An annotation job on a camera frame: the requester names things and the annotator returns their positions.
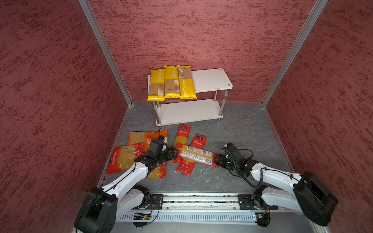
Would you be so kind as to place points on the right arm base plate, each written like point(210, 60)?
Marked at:
point(248, 202)

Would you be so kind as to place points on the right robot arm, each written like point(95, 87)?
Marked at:
point(304, 193)

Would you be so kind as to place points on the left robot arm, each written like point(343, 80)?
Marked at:
point(101, 206)

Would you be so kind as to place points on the red macaroni bag large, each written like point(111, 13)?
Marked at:
point(159, 172)

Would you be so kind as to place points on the right corner aluminium post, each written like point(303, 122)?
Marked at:
point(302, 36)

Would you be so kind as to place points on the left corner aluminium post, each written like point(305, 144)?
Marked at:
point(94, 25)

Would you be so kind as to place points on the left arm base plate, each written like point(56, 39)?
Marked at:
point(153, 201)

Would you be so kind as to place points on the aluminium rail front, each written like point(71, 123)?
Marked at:
point(210, 202)

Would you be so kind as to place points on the corner aluminium post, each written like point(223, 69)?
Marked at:
point(302, 36)
point(94, 25)

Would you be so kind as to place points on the orange pastatime macaroni bag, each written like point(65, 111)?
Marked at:
point(145, 137)

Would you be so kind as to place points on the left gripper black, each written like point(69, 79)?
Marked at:
point(171, 150)

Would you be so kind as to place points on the red spaghetti bag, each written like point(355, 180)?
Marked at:
point(187, 164)
point(182, 135)

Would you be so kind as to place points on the white two-tier shelf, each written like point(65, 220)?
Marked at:
point(212, 89)

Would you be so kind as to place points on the red macaroni bag small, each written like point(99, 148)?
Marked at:
point(123, 157)

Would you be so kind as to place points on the clear labelled spaghetti bag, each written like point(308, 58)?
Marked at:
point(201, 156)

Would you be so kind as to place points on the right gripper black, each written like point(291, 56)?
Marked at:
point(221, 158)

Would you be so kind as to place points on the yellow spaghetti bag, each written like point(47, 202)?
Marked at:
point(172, 86)
point(187, 89)
point(157, 86)

